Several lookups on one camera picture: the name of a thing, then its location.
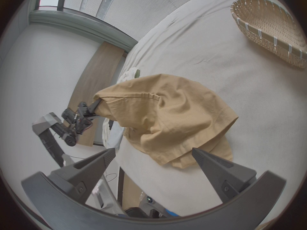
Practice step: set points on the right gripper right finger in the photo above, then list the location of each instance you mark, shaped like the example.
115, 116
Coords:
225, 176

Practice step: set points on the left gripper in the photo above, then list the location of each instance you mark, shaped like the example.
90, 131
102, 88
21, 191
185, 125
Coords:
85, 115

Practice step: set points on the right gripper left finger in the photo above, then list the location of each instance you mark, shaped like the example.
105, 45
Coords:
79, 176

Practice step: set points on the tan shorts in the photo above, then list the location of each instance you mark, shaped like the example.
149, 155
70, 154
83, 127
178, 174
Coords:
168, 109

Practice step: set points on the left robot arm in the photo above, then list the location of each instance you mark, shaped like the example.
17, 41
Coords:
46, 122

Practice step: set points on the pale grey garment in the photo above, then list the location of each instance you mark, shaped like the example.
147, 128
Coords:
112, 138

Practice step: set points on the cream garment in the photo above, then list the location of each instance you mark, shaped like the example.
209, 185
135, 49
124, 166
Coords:
127, 75

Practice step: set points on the green garment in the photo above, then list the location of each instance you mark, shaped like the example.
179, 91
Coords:
137, 73

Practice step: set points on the bed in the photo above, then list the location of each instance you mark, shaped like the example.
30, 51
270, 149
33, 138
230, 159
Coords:
191, 44

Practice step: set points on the round woven basket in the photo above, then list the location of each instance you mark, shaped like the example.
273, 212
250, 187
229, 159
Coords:
271, 25

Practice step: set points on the grey-green curtain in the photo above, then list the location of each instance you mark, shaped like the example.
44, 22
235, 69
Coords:
84, 30

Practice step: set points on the window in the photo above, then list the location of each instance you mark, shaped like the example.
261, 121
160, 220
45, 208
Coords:
124, 3

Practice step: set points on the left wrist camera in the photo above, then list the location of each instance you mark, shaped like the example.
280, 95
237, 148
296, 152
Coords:
69, 114

